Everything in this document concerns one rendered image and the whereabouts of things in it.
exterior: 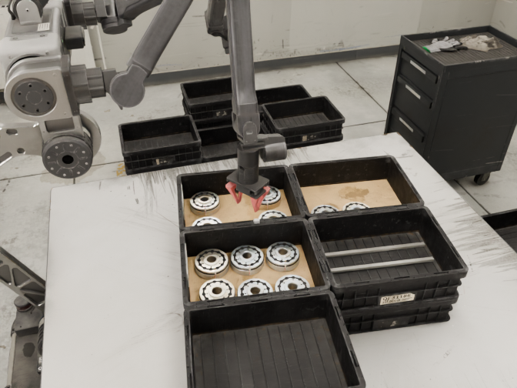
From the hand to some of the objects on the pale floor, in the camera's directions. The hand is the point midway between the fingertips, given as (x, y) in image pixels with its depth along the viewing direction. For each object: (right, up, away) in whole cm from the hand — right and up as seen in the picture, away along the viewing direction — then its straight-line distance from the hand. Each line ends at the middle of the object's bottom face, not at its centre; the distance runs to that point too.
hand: (247, 204), depth 143 cm
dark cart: (+120, +16, +194) cm, 228 cm away
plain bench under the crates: (+16, -83, +67) cm, 108 cm away
